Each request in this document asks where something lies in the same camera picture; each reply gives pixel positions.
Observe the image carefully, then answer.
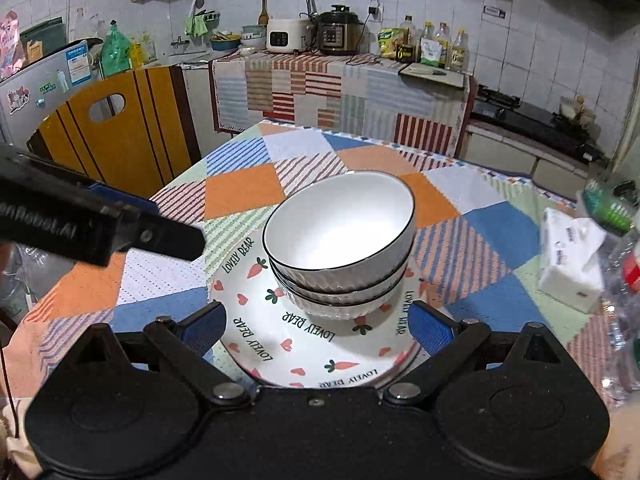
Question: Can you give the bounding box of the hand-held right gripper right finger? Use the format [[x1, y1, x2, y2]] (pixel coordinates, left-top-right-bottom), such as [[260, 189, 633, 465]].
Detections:
[[382, 302, 576, 406]]

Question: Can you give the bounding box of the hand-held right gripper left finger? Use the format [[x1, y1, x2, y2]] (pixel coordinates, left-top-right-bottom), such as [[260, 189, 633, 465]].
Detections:
[[65, 301, 253, 406]]

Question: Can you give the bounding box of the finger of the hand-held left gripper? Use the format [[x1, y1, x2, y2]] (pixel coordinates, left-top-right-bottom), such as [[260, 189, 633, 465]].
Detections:
[[87, 183, 159, 215], [120, 209, 206, 263]]

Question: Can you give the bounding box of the white pink rabbit plate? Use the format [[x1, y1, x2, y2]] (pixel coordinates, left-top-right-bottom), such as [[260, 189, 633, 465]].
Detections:
[[209, 240, 426, 390]]

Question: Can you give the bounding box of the white black-rimmed bowl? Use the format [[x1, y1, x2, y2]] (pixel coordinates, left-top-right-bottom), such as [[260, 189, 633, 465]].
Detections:
[[270, 255, 413, 306], [276, 280, 403, 320], [263, 171, 417, 286]]

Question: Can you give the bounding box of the stack of bowls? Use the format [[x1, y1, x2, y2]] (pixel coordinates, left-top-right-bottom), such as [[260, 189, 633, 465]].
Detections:
[[241, 24, 268, 51]]

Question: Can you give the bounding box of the orange striped chair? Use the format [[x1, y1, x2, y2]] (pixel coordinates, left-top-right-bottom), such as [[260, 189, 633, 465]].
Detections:
[[27, 64, 201, 201]]

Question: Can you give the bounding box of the patchwork tablecloth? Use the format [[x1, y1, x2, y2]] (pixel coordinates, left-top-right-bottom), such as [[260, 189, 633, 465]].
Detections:
[[0, 119, 640, 411]]

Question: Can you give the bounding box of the silver fridge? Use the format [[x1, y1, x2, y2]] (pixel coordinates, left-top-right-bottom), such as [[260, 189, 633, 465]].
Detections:
[[0, 40, 106, 146]]

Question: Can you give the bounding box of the green plastic bag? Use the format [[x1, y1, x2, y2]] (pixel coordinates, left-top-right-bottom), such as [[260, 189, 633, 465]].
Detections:
[[101, 22, 133, 71]]

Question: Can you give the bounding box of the white tissue pack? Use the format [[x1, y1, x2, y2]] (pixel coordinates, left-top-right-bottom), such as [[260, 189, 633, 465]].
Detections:
[[537, 207, 608, 313]]

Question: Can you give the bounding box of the pink printed bag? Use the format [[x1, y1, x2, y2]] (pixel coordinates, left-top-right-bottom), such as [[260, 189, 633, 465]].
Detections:
[[0, 10, 23, 78]]

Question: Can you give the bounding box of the green box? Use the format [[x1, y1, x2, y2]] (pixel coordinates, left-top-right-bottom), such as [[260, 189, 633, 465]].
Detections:
[[20, 17, 66, 56]]

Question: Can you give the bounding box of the blue basin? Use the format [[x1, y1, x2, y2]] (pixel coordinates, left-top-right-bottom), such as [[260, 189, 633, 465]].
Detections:
[[210, 32, 243, 52]]

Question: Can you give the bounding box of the green hanging cloth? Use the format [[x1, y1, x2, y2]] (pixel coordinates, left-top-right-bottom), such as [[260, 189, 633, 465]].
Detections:
[[186, 10, 221, 38]]

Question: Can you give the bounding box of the clear plastic water bottle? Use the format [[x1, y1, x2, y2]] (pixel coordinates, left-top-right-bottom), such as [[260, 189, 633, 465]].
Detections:
[[597, 300, 640, 401]]

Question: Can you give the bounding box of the striped patchwork counter cloth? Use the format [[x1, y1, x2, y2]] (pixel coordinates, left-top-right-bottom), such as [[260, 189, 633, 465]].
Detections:
[[209, 51, 473, 158]]

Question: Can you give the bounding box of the red label water bottle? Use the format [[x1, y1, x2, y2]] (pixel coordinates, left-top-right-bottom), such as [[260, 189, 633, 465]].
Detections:
[[607, 240, 640, 301]]

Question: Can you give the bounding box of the green plastic basket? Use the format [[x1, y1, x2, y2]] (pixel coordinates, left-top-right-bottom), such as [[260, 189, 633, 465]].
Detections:
[[575, 177, 640, 236]]

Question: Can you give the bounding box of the white rice cooker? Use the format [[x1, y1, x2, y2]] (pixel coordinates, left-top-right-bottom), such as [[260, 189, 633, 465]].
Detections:
[[266, 16, 315, 54]]

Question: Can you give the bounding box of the black gas stove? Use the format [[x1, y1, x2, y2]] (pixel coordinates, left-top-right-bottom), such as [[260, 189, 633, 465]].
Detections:
[[472, 85, 606, 161]]

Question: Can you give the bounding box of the cream ceramic pot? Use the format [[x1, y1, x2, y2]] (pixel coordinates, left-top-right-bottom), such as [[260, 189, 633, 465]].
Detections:
[[557, 95, 598, 126]]

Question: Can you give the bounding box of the black pressure cooker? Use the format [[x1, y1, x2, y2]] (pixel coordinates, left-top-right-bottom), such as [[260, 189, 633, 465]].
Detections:
[[317, 5, 365, 56]]

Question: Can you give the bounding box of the white label oil bottle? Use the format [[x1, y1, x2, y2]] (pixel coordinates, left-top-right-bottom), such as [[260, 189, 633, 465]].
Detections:
[[419, 21, 436, 66]]

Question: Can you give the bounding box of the yellow green food packet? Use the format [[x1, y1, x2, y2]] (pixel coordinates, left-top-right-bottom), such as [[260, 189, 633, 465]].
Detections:
[[377, 27, 408, 59]]

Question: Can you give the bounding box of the black cable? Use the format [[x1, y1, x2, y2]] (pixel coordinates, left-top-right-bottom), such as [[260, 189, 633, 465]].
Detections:
[[0, 340, 21, 441]]

